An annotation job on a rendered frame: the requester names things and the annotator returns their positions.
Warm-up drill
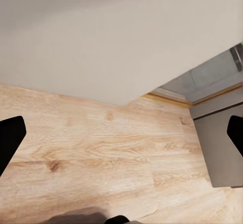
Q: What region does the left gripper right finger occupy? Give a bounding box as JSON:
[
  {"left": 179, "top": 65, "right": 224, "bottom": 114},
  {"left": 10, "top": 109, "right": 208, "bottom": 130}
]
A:
[{"left": 227, "top": 115, "right": 243, "bottom": 156}]

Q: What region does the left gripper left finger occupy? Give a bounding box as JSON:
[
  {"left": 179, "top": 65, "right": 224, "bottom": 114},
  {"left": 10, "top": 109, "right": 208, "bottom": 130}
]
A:
[{"left": 0, "top": 116, "right": 26, "bottom": 176}]

